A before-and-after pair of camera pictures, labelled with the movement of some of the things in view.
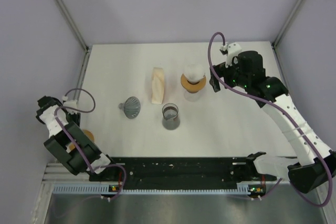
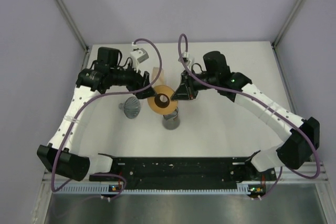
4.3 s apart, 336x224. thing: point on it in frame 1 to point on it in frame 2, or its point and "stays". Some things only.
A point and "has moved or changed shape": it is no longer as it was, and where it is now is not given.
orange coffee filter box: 158,82 stays
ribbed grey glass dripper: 131,107 stays
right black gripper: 223,71 to 186,91
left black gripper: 76,118 to 137,80
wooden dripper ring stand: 192,87 has moved or changed shape
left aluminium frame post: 68,14 stays
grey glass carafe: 171,120 stays
